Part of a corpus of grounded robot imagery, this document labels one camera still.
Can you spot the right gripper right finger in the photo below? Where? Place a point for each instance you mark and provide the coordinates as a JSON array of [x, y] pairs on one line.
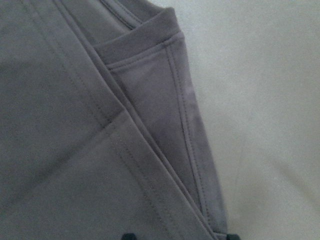
[[233, 236]]

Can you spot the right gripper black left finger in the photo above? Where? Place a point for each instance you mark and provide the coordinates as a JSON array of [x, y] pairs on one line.
[[129, 236]]

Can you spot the dark brown t-shirt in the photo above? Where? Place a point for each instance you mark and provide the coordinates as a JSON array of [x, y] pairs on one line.
[[100, 130]]

